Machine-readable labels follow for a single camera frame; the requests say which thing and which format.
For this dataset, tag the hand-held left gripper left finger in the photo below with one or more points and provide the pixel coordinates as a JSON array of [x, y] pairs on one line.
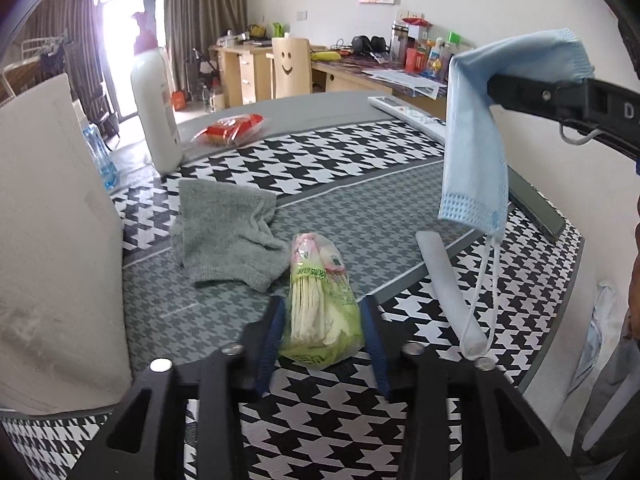
[[272, 340]]

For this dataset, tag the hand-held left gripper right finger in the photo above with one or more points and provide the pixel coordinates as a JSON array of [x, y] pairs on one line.
[[375, 345]]

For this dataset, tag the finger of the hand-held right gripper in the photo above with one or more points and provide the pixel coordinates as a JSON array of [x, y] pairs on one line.
[[540, 92]]

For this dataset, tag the green plastic packet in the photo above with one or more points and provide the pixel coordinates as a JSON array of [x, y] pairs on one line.
[[320, 320]]

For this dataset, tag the grey foam tube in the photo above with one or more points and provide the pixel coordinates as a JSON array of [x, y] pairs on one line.
[[445, 280]]

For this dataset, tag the blue face mask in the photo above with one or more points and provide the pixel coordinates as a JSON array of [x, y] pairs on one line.
[[470, 160]]

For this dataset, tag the grey knitted cloth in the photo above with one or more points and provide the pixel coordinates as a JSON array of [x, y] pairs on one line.
[[220, 230]]

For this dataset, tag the white foam box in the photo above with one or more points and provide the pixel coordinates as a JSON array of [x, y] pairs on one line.
[[50, 260]]

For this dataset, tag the person's right forearm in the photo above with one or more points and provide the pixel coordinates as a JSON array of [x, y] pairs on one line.
[[636, 270]]

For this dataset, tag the green box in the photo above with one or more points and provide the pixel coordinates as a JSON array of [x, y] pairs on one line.
[[453, 38]]

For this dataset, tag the white spray bottle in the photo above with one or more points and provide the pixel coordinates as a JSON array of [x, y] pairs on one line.
[[436, 55]]

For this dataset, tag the black smartphone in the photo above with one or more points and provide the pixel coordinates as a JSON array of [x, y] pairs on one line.
[[540, 205]]

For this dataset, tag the printed paper sheets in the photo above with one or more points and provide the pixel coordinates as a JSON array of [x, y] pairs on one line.
[[405, 80]]

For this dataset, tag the white remote control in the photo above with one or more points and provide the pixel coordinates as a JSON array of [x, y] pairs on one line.
[[400, 110]]

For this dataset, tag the red snack bag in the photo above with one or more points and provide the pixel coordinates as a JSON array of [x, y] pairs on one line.
[[416, 21]]

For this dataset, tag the steel thermos flask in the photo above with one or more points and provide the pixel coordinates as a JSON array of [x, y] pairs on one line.
[[399, 40]]

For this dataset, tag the black headphones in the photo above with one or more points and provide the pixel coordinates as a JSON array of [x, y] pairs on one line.
[[369, 45]]

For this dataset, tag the houndstooth table mat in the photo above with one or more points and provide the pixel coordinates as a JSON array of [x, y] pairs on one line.
[[325, 170]]

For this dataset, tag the wooden desk with patterned cover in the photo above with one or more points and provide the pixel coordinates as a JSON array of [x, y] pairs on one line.
[[345, 77]]

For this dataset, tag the red snack packet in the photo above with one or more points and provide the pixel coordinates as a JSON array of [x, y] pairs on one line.
[[230, 129]]

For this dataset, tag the yellow pouch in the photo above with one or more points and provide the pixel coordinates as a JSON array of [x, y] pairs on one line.
[[325, 55]]

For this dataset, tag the blue water bottle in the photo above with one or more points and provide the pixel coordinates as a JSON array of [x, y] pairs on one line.
[[102, 160]]

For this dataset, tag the clear plastic bottles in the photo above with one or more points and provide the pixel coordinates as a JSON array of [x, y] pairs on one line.
[[212, 99]]

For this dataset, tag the wooden smiley chair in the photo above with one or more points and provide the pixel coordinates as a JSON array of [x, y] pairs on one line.
[[291, 67]]

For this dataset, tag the orange bag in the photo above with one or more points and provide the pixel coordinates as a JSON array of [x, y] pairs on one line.
[[180, 100]]

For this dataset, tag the white pump lotion bottle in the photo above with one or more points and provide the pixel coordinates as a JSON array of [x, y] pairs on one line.
[[155, 110]]

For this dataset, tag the green paper bag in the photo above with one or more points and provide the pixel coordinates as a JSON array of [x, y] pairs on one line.
[[277, 30]]

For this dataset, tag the wooden desk with drawers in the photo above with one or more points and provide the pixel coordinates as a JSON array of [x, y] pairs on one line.
[[235, 67]]

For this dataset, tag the black folded trolley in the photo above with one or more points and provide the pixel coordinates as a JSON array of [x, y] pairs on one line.
[[205, 70]]

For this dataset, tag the brown curtain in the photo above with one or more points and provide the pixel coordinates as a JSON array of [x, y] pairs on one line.
[[205, 15], [65, 35]]

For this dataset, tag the purple hanging clothes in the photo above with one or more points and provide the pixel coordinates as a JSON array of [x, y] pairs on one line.
[[52, 56]]

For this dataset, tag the grey metal bunk bed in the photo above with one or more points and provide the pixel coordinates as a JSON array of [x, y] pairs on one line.
[[42, 45]]

